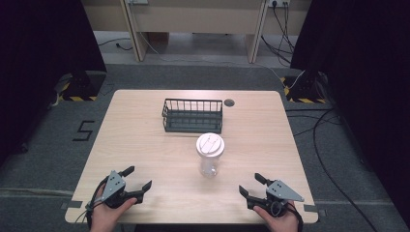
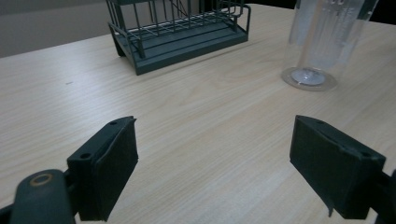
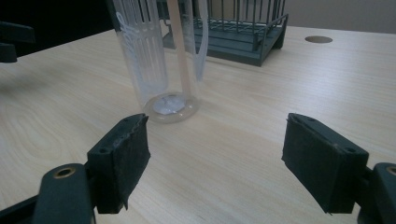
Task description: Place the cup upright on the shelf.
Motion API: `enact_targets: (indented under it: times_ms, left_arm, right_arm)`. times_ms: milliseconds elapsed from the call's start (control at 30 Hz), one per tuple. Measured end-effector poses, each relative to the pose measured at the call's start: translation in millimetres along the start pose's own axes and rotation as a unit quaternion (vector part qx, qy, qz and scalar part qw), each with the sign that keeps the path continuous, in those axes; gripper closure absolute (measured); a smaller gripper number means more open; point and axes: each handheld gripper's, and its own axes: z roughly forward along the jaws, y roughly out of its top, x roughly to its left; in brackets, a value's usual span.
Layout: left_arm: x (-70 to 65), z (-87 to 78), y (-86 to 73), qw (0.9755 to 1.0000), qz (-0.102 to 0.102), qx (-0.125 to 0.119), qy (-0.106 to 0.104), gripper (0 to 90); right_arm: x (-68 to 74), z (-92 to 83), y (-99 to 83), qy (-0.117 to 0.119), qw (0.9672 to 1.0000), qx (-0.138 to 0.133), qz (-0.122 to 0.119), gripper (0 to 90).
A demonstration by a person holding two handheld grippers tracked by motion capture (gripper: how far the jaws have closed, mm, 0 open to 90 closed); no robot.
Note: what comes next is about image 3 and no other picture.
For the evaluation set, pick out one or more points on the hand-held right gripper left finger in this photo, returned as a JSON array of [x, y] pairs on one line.
[[121, 161]]

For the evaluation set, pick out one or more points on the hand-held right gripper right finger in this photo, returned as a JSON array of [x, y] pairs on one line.
[[317, 165]]

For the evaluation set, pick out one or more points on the translucent drinking straw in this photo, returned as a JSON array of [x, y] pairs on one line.
[[182, 53]]

